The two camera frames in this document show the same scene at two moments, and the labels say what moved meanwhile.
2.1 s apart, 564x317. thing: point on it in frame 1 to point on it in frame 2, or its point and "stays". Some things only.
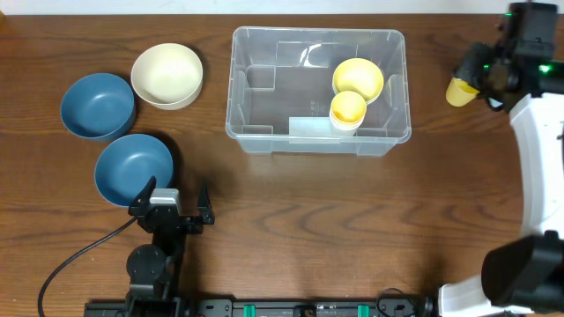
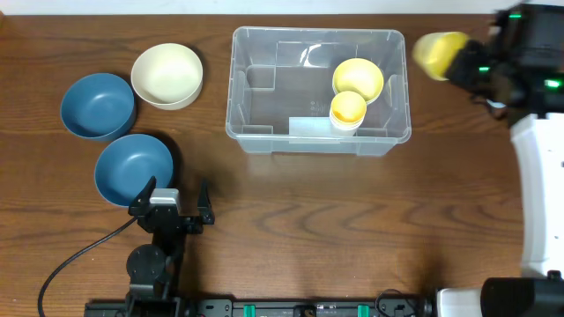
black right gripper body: [490, 72] stays
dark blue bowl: [97, 106] stays
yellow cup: [459, 93] to [434, 52]
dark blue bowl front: [126, 165] stays
